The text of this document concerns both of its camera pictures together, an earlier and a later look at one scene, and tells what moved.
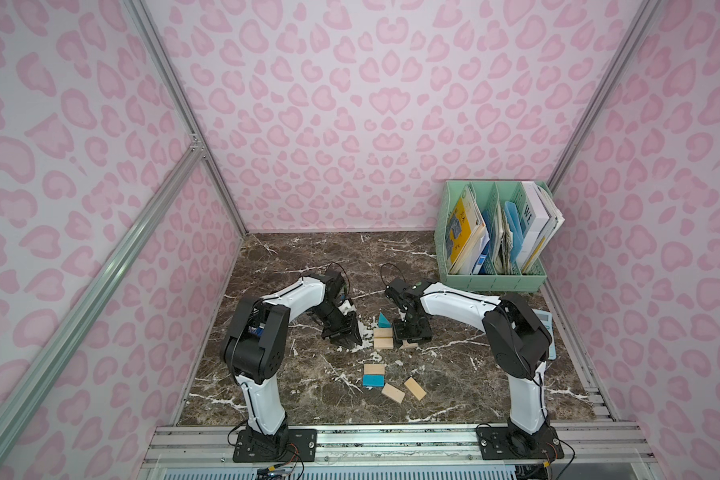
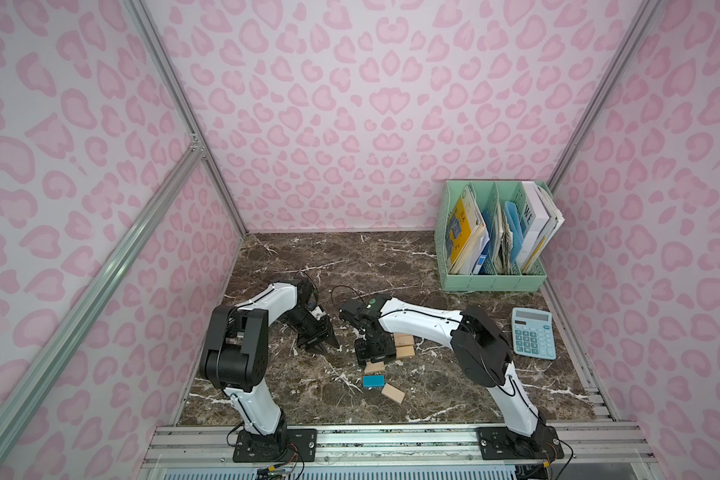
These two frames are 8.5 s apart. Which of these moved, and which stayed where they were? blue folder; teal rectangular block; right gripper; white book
Moved: right gripper
Stayed: white book; blue folder; teal rectangular block
